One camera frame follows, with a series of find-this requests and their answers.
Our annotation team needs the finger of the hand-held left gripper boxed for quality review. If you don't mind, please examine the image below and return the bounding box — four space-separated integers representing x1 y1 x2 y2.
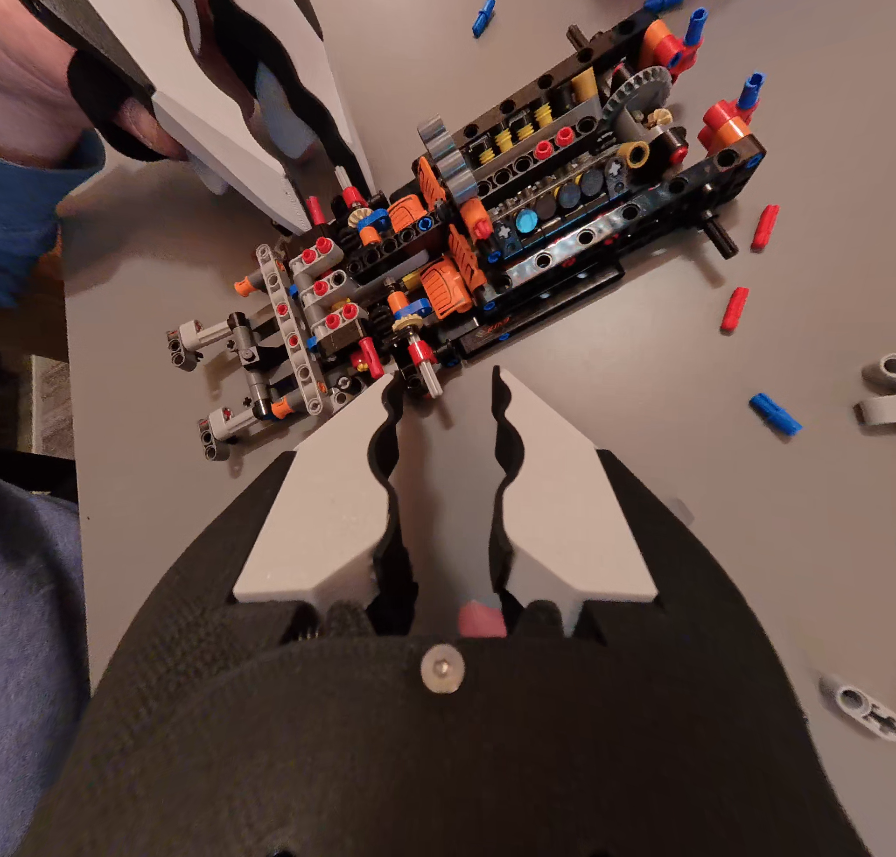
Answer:
210 0 377 194
59 0 312 236

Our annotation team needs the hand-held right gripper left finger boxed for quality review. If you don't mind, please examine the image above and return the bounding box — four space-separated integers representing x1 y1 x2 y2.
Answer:
231 372 408 606

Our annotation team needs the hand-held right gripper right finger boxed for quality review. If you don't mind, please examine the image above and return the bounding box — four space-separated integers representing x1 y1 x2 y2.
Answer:
489 365 660 634

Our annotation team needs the partly built lego model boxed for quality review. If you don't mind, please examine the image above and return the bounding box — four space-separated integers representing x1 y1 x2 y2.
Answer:
167 6 767 462

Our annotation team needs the grey lego beam piece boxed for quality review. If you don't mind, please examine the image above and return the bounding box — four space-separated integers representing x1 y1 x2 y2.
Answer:
818 673 896 741

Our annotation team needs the person's left hand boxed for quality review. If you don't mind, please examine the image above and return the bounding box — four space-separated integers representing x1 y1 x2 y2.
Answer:
0 0 189 169

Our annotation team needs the person's blue clothing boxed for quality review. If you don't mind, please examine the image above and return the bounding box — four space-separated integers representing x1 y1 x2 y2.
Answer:
0 479 93 857

